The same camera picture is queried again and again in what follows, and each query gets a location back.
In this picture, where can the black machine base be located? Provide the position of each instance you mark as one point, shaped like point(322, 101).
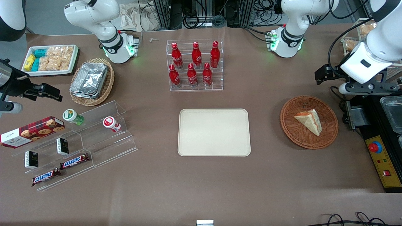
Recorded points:
point(373, 125)

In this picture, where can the red emergency stop button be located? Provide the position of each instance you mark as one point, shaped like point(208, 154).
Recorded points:
point(375, 147)

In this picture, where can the small black white box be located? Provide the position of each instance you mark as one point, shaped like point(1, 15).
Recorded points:
point(31, 159)
point(62, 146)

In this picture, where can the crumpled beige cloth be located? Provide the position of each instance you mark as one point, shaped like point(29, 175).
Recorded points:
point(135, 17)

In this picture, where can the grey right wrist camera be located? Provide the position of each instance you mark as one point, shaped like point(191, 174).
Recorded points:
point(11, 108)

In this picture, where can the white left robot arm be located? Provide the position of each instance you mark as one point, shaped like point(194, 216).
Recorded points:
point(295, 18)

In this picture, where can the red cap drink bottle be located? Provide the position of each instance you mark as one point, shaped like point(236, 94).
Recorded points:
point(110, 123)

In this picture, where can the clear acrylic stepped display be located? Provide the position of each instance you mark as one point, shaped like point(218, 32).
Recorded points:
point(106, 147)

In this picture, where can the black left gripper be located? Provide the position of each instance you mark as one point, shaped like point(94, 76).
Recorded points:
point(332, 74)

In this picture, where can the teal snack packet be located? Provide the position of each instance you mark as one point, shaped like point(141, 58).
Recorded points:
point(40, 53)
point(35, 65)

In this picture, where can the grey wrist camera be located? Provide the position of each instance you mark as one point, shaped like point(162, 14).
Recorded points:
point(11, 108)
point(345, 88)

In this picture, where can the yellow snack packet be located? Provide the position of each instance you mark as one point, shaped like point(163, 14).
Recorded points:
point(29, 62)

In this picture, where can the round brown wicker basket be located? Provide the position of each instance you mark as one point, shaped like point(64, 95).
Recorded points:
point(292, 131)

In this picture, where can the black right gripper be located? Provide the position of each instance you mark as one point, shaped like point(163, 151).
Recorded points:
point(15, 85)

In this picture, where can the clear rice cracker bag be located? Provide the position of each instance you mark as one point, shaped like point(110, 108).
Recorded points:
point(54, 51)
point(44, 64)
point(58, 64)
point(67, 53)

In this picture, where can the red tartan cookie box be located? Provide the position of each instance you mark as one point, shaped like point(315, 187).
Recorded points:
point(31, 131)

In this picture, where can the brown snickers bar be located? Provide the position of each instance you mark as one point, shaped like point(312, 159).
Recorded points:
point(45, 177)
point(74, 161)

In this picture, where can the clear acrylic bottle rack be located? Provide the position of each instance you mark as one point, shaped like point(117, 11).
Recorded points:
point(220, 84)

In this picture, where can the oval light wicker basket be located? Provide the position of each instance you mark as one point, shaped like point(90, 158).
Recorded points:
point(108, 84)

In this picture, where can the stack of foil trays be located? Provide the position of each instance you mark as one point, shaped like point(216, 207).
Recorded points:
point(89, 80)

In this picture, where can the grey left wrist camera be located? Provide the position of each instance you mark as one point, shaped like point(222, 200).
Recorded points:
point(345, 88)

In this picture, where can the red rocker switch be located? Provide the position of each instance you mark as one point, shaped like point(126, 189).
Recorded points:
point(386, 173)

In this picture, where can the green cap drink bottle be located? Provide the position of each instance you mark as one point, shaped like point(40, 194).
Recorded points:
point(71, 115)

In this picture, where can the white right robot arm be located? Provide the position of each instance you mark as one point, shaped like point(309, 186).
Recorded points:
point(94, 15)

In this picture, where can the white rectangular snack tray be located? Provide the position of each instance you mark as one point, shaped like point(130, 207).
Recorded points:
point(50, 72)

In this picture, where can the triangular sandwich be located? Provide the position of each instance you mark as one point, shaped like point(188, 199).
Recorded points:
point(309, 121)

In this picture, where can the clear plastic container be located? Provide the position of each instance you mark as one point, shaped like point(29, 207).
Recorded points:
point(392, 113)

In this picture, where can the beige plastic tray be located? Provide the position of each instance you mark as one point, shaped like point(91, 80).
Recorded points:
point(204, 135)

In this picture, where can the clear fried snack bag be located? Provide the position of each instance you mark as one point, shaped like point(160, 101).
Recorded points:
point(351, 46)
point(366, 29)

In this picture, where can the red cola bottle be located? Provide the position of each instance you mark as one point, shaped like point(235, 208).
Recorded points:
point(207, 76)
point(214, 56)
point(196, 56)
point(192, 77)
point(176, 58)
point(174, 77)

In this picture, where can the yellow control panel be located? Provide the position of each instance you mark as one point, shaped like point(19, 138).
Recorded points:
point(388, 163)

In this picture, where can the grey metal block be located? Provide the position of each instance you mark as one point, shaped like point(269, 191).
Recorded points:
point(358, 116)

